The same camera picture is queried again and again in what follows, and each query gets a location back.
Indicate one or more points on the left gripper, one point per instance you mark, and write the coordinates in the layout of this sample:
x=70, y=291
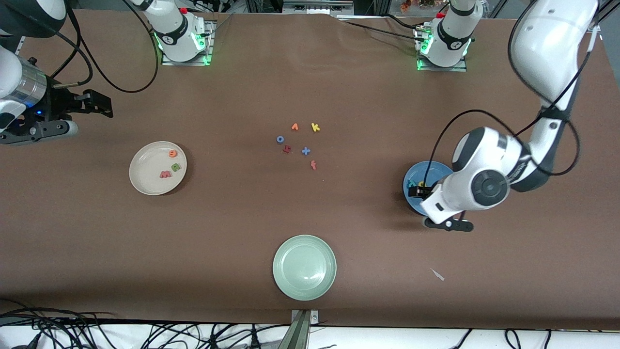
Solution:
x=418, y=191

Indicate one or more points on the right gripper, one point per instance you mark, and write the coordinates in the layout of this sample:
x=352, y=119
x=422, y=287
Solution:
x=57, y=105

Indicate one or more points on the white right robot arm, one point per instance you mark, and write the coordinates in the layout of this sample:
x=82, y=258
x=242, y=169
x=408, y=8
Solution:
x=169, y=34

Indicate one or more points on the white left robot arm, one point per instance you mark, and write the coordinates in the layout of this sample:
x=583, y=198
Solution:
x=552, y=43

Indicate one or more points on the blue round plate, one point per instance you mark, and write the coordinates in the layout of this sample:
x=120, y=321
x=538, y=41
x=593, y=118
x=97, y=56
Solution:
x=421, y=169

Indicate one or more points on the beige round plate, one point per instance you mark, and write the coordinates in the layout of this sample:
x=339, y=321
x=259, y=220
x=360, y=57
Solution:
x=150, y=167

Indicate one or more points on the white paper scrap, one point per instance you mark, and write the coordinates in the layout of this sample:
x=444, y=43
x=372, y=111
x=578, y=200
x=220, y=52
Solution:
x=438, y=275

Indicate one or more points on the green round plate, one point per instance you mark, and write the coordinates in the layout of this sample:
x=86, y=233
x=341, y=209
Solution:
x=304, y=267

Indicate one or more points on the orange background object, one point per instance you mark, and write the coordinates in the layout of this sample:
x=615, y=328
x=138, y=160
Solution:
x=407, y=5

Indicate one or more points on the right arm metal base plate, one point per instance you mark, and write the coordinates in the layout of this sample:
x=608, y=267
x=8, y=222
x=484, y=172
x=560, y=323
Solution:
x=209, y=53

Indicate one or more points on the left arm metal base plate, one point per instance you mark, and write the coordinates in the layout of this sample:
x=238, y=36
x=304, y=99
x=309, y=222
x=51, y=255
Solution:
x=460, y=69

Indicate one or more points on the metal table edge bracket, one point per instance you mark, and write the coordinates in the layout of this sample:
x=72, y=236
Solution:
x=301, y=329

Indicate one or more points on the aluminium background frame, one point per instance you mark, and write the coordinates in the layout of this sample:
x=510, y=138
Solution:
x=315, y=6

